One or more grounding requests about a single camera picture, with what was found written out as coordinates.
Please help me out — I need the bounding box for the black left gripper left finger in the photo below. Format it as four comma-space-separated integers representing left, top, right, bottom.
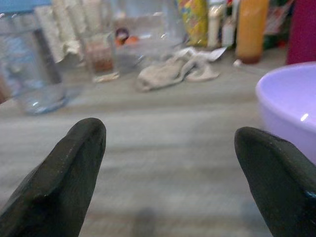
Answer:
0, 117, 107, 237

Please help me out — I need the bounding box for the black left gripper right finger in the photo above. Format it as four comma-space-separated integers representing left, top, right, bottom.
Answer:
234, 126, 316, 237

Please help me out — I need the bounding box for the lilac plastic bowl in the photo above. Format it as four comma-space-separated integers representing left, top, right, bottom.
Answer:
255, 61, 316, 165

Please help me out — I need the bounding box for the large clear glass jug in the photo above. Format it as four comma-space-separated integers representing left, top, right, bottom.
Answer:
0, 13, 83, 116

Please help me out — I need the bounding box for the white small spoon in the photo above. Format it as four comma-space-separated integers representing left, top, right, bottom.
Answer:
233, 59, 266, 75

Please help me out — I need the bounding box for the small clear drinking glass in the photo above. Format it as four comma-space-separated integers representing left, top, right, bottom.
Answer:
80, 32, 121, 83

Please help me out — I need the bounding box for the white paper sheet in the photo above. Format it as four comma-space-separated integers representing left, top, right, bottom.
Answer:
197, 46, 228, 61

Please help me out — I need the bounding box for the white egg carton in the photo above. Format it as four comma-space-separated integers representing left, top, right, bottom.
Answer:
34, 0, 104, 64

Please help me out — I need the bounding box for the magenta box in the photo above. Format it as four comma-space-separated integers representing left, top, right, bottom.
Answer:
286, 0, 316, 65

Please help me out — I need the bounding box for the crumpled white cloth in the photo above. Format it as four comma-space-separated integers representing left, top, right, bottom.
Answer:
134, 47, 220, 92

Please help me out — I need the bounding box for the orange juice bottle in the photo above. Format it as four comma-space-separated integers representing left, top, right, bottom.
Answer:
235, 0, 270, 64

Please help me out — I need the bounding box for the green bottle with label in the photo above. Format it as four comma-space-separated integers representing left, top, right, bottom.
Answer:
263, 0, 294, 50

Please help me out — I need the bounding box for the small white bottle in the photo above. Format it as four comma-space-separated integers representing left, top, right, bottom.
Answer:
221, 17, 236, 48

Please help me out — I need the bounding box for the clear plastic container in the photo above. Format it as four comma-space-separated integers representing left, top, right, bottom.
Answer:
112, 12, 185, 75

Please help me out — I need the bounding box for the white slim bottle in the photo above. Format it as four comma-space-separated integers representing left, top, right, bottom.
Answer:
207, 3, 224, 49

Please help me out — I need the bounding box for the yellow patterned package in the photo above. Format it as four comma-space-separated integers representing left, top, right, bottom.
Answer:
175, 0, 208, 47

